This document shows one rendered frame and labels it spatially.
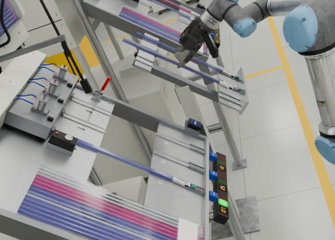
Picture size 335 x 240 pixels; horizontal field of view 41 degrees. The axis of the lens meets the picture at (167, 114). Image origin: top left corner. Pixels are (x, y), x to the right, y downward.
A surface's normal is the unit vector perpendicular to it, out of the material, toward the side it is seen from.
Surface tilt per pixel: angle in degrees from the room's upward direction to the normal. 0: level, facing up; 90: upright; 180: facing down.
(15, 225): 90
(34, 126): 90
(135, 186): 0
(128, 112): 90
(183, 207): 44
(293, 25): 82
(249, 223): 0
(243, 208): 0
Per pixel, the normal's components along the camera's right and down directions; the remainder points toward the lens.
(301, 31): -0.89, 0.37
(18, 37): 0.93, -0.26
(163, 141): 0.40, -0.76
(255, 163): -0.35, -0.82
